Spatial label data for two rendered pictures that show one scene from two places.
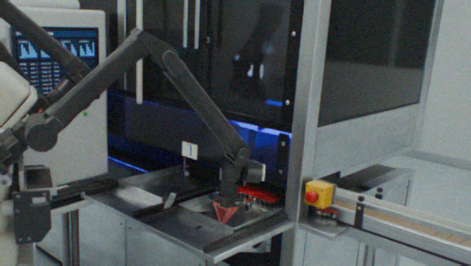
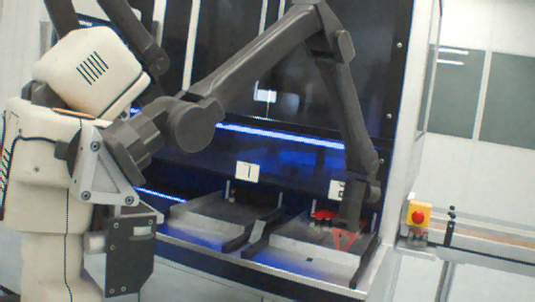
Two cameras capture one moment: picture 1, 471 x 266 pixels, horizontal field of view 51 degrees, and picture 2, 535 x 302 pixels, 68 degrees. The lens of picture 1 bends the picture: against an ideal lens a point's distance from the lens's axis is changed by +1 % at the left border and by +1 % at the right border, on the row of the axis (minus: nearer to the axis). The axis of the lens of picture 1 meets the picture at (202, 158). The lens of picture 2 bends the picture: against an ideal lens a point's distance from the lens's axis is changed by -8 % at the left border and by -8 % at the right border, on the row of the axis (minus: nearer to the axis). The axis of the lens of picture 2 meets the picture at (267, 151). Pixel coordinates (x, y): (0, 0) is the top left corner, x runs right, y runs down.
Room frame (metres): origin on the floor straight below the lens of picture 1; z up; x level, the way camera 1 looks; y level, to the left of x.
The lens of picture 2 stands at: (0.51, 0.55, 1.31)
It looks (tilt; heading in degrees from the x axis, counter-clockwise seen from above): 8 degrees down; 338
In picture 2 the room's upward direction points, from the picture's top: 8 degrees clockwise
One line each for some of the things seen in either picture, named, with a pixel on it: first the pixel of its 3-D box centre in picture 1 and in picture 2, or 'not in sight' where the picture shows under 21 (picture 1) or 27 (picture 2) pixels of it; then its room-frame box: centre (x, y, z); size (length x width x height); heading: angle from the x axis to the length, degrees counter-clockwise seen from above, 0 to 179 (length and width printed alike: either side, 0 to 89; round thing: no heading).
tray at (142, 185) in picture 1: (172, 183); (231, 210); (1.85, 0.12, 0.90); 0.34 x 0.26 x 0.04; 136
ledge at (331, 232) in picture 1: (326, 226); (417, 248); (1.54, -0.43, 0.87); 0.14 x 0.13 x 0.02; 136
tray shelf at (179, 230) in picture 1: (189, 205); (268, 235); (1.68, 0.04, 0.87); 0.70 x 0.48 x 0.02; 46
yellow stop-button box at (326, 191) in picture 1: (320, 194); (418, 213); (1.52, -0.39, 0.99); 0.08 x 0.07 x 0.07; 136
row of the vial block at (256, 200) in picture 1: (252, 199); (336, 226); (1.67, -0.19, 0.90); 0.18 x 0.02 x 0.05; 46
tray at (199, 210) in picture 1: (237, 207); (329, 234); (1.61, -0.13, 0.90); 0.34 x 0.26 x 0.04; 136
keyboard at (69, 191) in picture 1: (77, 192); not in sight; (1.92, 0.51, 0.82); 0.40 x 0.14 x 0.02; 139
